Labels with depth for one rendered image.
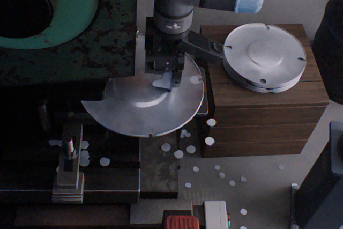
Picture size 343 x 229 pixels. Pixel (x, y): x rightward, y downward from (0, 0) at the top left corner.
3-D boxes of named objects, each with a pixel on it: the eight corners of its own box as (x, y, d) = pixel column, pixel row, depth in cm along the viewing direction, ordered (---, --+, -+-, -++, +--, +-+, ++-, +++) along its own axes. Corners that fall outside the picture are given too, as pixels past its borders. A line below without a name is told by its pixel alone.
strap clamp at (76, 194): (88, 135, 115) (85, 109, 107) (82, 204, 105) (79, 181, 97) (61, 135, 114) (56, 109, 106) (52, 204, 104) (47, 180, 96)
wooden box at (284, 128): (279, 79, 222) (302, 22, 194) (300, 154, 200) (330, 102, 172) (189, 82, 217) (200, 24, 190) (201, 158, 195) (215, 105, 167)
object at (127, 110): (215, 131, 109) (216, 129, 109) (81, 143, 104) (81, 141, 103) (189, 35, 126) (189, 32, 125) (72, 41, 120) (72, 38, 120)
